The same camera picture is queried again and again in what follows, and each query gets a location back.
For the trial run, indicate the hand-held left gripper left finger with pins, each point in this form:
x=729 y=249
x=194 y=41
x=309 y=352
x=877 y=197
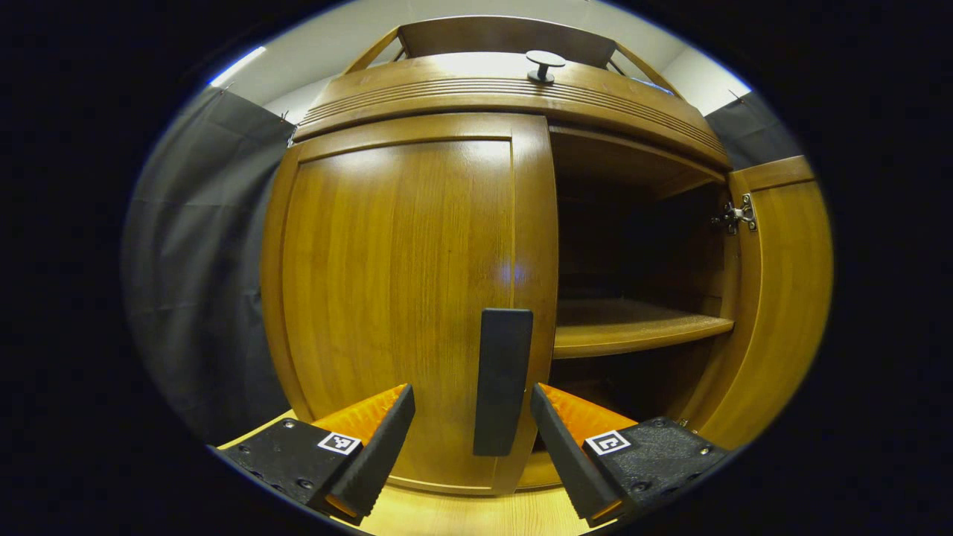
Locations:
x=380 y=461

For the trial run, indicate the black round drawer knob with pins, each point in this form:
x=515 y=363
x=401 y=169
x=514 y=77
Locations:
x=545 y=59

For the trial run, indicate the wooden double-door shoe cabinet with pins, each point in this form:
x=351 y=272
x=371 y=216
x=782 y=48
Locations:
x=476 y=97

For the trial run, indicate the wooden shoe cabinet door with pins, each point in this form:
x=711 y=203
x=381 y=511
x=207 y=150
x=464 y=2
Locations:
x=394 y=283
x=789 y=298

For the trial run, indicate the metal door hinge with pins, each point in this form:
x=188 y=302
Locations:
x=737 y=216

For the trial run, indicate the wooden cabinet shelf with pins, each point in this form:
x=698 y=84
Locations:
x=633 y=331

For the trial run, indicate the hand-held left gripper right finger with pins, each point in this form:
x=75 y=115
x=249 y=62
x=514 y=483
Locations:
x=566 y=461

